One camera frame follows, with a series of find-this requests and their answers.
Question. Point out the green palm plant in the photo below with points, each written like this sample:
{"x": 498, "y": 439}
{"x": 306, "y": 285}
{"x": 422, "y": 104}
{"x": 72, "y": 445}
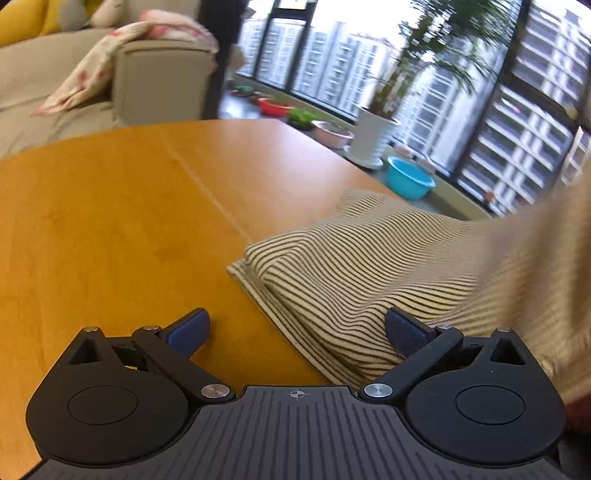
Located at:
{"x": 434, "y": 41}

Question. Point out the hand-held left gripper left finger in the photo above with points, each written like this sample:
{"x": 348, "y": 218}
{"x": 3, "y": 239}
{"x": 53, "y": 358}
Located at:
{"x": 190, "y": 328}

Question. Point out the white plant pot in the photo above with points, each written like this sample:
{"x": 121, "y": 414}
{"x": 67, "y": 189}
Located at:
{"x": 375, "y": 134}

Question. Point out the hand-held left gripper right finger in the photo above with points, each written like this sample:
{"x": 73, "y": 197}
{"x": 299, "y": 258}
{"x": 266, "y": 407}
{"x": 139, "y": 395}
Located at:
{"x": 406, "y": 333}

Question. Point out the yellow cushion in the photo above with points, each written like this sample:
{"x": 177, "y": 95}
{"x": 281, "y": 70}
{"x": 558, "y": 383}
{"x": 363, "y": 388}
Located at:
{"x": 27, "y": 16}

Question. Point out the floral blanket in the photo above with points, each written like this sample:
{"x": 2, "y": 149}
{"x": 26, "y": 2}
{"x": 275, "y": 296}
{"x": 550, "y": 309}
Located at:
{"x": 99, "y": 64}

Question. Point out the white pot saucer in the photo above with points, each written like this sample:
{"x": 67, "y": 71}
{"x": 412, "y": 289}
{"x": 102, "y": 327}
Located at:
{"x": 362, "y": 159}

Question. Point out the beige sofa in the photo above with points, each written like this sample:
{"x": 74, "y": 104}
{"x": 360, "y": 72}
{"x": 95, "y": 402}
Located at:
{"x": 87, "y": 87}

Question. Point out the pink basin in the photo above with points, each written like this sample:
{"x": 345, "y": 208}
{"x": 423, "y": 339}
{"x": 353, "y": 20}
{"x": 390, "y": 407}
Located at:
{"x": 333, "y": 134}

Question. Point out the wooden table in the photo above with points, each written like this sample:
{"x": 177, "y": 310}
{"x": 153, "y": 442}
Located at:
{"x": 138, "y": 221}

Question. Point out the green basin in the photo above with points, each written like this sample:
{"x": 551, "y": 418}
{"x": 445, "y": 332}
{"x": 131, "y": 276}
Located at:
{"x": 302, "y": 117}

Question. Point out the blue plastic basin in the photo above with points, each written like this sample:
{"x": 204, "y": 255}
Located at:
{"x": 407, "y": 177}

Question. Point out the beige striped garment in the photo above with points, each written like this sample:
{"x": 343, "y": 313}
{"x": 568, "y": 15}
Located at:
{"x": 397, "y": 277}

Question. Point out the red basin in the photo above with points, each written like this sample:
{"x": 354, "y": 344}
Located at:
{"x": 273, "y": 107}

